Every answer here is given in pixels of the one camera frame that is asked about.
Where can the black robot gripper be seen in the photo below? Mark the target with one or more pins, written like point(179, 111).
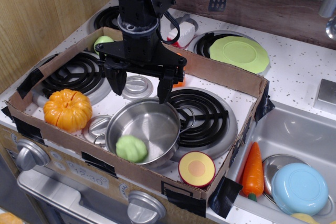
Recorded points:
point(141, 53)

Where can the light green toy broccoli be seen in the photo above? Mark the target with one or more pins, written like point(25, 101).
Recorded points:
point(131, 148)

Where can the stainless steel pot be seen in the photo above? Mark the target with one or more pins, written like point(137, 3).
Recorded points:
point(159, 126)

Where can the silver centre stove knob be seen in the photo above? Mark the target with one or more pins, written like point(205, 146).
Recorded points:
point(137, 87)

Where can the silver stove knob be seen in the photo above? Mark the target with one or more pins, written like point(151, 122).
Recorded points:
point(183, 19)
point(95, 130)
point(137, 87)

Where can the light green toy pear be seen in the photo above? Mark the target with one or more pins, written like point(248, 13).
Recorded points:
point(101, 40)

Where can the front left black burner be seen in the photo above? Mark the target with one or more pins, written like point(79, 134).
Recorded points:
point(82, 73)

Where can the red white toy food piece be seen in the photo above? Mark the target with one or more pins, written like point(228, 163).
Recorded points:
point(187, 32)

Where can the rear right black burner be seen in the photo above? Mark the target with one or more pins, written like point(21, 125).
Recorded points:
point(206, 41)

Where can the silver front stove knob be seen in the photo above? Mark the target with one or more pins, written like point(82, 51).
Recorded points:
point(95, 130)

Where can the front right black burner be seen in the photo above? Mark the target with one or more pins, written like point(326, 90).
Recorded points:
point(203, 118)

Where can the silver rear stove knob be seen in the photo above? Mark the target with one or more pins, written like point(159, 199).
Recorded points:
point(183, 19)

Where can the orange toy pumpkin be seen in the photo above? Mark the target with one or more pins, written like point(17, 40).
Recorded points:
point(68, 110)

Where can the light green plastic plate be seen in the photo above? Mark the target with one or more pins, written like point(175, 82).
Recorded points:
point(241, 52)

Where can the halved toy peach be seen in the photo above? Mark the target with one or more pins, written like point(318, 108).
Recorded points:
point(196, 169)

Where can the brown cardboard fence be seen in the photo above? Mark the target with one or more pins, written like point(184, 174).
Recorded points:
point(223, 75)

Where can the right silver oven knob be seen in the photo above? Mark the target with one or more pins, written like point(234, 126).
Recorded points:
point(144, 208)

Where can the silver oven knob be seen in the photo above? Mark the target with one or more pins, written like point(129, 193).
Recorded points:
point(144, 208)
point(30, 155)

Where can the left silver oven knob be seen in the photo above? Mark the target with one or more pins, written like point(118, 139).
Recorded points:
point(30, 155)

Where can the silver sink basin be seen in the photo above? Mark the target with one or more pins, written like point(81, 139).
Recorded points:
point(290, 131)

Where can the orange toy carrot in sink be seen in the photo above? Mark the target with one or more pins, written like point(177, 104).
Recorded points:
point(253, 175)

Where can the steel lid in sink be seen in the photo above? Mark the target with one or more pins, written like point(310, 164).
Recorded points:
point(274, 163)

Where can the silver faucet base block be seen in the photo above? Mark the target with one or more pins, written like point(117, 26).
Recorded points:
point(325, 97)

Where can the light blue plastic bowl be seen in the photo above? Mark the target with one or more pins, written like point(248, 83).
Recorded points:
point(299, 188)

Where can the orange object bottom left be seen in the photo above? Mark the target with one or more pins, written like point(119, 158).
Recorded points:
point(9, 218)

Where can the silver faucet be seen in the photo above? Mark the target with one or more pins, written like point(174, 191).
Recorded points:
point(327, 10)

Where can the yellow toy in sink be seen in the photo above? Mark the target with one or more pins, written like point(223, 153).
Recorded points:
point(305, 217)

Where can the silver oven door handle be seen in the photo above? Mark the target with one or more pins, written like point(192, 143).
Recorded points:
point(67, 202)

